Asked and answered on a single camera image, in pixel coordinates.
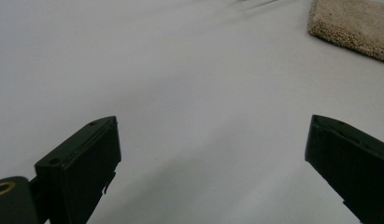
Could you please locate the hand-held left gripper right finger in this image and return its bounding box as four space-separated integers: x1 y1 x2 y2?
304 114 384 224

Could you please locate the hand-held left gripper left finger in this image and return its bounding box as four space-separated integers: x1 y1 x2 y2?
34 116 122 224

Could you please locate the beige fluffy towel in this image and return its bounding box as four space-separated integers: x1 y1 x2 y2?
306 0 384 64

